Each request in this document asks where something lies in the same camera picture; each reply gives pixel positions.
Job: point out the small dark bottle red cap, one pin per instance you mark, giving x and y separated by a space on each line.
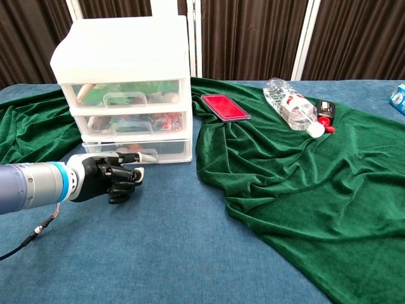
326 112

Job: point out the wooden stick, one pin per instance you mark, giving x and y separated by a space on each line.
83 93

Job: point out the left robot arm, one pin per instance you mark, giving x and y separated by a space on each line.
31 187

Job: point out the clear plastic drawer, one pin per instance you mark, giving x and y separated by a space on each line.
171 122
158 92
174 150

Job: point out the red ink pad case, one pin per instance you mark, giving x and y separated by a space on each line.
225 107

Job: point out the blue cookie box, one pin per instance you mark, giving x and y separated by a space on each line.
398 99

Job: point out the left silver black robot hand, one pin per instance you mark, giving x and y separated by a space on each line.
95 177

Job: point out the white plastic drawer unit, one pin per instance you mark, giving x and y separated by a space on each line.
120 50

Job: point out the clear plastic water bottle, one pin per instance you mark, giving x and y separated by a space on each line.
294 107

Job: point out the dark folding screen white frame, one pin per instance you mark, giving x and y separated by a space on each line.
253 38

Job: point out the green velvet cloth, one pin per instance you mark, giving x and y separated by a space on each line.
284 190

